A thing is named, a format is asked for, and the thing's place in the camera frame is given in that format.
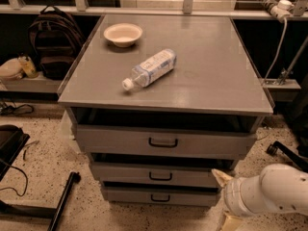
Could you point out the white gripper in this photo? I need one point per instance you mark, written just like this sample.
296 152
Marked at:
231 194

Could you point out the grey drawer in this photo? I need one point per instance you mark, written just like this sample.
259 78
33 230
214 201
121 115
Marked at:
157 170
160 194
164 142

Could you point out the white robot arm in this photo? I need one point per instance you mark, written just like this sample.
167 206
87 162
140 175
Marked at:
279 189

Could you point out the grey bottom drawer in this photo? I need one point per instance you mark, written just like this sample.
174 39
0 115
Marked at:
160 194

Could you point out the grey drawer cabinet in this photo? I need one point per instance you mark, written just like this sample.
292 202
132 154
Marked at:
212 87

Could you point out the grey top drawer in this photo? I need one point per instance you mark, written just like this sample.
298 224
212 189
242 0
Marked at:
164 142

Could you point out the black office chair base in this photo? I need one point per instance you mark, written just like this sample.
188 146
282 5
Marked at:
272 149

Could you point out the clear plastic water bottle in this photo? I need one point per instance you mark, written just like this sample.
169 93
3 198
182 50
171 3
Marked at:
152 69

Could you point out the black stand leg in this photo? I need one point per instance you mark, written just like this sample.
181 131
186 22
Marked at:
53 214

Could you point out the white ceramic bowl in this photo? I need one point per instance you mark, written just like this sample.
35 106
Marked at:
123 34

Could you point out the low grey shelf ledge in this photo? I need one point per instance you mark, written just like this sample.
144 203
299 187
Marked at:
39 84

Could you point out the black equipment on floor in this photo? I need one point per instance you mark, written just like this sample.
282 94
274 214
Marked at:
12 140

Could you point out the dark brown backpack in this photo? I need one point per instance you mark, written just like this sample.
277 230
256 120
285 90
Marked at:
57 40

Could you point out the small yellow drink bottle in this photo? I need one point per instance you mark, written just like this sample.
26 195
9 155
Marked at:
28 66

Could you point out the white round lidded container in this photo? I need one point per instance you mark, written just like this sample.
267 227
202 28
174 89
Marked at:
11 70

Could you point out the metal window railing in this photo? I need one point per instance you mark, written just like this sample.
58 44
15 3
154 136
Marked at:
128 4

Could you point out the white power strip with cable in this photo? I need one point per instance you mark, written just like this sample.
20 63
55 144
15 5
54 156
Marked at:
279 10

